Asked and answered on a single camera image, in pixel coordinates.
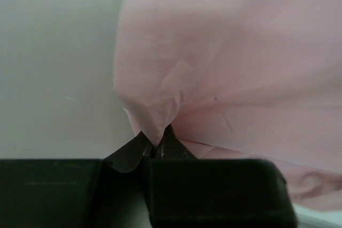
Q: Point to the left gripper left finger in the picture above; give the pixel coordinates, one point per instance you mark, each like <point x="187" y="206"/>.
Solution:
<point x="72" y="192"/>

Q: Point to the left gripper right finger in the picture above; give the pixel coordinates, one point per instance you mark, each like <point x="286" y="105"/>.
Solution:
<point x="185" y="191"/>

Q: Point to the pink trousers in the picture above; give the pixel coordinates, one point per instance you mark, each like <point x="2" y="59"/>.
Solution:
<point x="240" y="78"/>

